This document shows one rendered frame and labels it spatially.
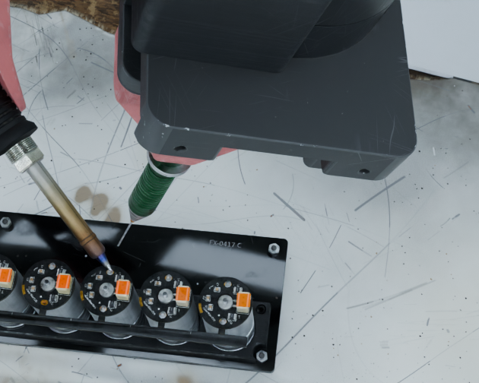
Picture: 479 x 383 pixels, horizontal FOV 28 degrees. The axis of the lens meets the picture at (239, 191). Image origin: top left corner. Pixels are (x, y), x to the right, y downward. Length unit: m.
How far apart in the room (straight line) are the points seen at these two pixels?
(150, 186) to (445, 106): 0.26
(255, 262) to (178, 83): 0.30
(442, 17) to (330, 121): 0.38
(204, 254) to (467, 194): 0.15
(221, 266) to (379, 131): 0.29
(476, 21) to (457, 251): 0.15
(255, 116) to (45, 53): 0.39
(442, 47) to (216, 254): 0.19
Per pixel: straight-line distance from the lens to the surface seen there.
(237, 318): 0.44
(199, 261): 0.51
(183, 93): 0.21
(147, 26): 0.20
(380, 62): 0.23
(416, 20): 0.59
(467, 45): 0.58
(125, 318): 0.46
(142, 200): 0.35
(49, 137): 0.56
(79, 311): 0.48
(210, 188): 0.53
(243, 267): 0.50
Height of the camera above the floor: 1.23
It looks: 66 degrees down
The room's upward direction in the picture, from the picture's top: 6 degrees counter-clockwise
